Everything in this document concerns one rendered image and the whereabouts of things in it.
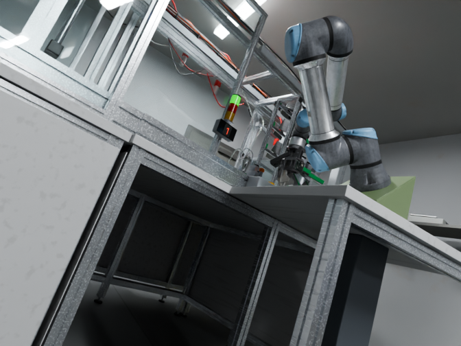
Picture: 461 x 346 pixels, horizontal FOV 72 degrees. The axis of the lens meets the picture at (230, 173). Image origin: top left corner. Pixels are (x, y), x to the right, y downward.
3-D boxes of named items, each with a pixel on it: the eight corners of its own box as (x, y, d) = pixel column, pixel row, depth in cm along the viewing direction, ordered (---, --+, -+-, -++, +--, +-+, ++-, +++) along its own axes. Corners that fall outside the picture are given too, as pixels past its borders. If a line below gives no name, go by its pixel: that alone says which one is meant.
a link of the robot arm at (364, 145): (387, 158, 116) (381, 123, 115) (352, 168, 116) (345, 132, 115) (372, 156, 128) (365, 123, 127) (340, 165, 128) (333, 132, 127)
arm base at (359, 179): (400, 180, 120) (395, 155, 118) (372, 193, 114) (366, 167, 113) (368, 178, 134) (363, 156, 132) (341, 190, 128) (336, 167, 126)
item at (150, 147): (355, 259, 185) (357, 255, 186) (132, 142, 94) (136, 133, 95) (210, 222, 292) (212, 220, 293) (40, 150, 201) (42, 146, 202)
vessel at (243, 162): (246, 193, 263) (260, 152, 272) (234, 187, 254) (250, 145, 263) (235, 191, 273) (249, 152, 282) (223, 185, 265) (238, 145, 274)
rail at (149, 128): (289, 222, 157) (296, 202, 159) (133, 139, 103) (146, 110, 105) (280, 221, 161) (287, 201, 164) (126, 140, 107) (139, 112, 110)
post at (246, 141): (224, 224, 292) (269, 95, 325) (217, 221, 287) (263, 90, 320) (221, 223, 296) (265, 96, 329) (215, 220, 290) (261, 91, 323)
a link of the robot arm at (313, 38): (356, 167, 117) (329, 12, 104) (317, 178, 117) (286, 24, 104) (342, 161, 129) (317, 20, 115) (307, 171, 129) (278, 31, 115)
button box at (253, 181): (285, 206, 143) (289, 193, 145) (256, 189, 131) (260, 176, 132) (274, 204, 149) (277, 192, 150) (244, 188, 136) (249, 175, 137)
